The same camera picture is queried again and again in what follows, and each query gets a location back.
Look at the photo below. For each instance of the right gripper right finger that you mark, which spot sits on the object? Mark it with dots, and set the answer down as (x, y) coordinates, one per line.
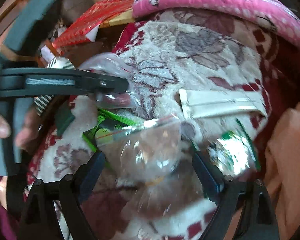
(257, 219)

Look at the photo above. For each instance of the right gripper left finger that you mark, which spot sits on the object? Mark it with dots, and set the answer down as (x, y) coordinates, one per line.
(39, 219)

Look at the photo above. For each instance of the green white snack packet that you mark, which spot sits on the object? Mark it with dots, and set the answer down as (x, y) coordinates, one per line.
(227, 144)

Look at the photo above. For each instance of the bright green candy packet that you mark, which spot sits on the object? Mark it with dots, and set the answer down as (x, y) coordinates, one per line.
(107, 122)

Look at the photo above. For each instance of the clear bag of snacks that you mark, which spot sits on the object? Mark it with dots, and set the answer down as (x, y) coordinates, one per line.
(147, 154)

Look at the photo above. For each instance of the long white snack packet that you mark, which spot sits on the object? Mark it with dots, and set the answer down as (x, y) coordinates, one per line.
(210, 103)

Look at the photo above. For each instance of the dark green snack packet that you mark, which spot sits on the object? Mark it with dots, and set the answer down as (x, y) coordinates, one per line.
(63, 118)

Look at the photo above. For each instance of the person's left hand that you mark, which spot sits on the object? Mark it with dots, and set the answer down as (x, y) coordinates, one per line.
(27, 137)

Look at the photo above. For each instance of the peach pink cloth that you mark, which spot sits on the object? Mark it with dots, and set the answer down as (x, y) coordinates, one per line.
(282, 177)

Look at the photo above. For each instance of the red gold patterned cloth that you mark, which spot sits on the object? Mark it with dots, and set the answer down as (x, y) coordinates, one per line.
(85, 28)

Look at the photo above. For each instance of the floral plush blanket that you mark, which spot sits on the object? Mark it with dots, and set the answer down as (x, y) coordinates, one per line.
(196, 49)

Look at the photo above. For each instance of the pink penguin pillow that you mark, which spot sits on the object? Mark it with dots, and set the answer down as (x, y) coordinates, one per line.
(270, 14)

